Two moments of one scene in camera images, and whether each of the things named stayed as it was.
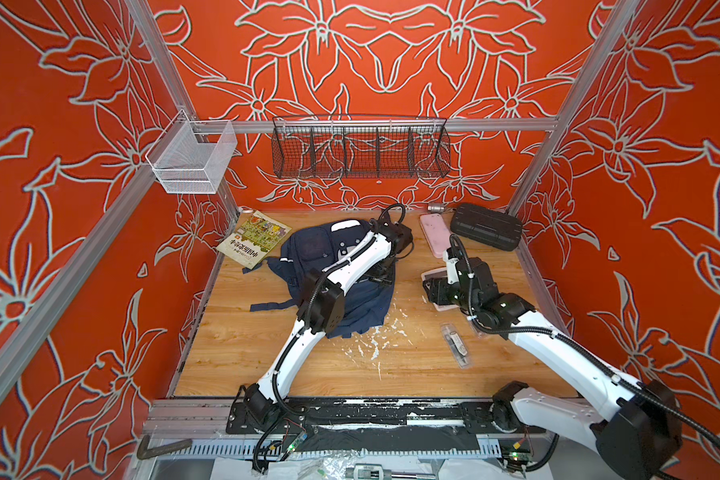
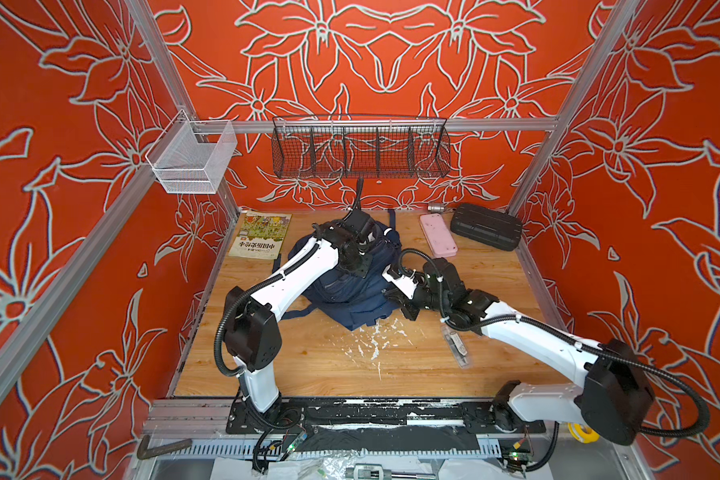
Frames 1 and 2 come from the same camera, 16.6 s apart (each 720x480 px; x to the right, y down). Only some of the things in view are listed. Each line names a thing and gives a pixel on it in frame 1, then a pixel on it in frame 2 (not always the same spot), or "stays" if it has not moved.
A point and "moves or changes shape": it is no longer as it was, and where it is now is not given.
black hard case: [486, 226] stays
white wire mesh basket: [192, 156] stays
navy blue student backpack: [365, 300] moves or changes shape
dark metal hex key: [144, 451] stays
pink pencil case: [436, 232] stays
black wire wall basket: [360, 147] stays
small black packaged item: [456, 345] stays
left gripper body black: [382, 272] → [359, 263]
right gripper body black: [447, 293] → [423, 299]
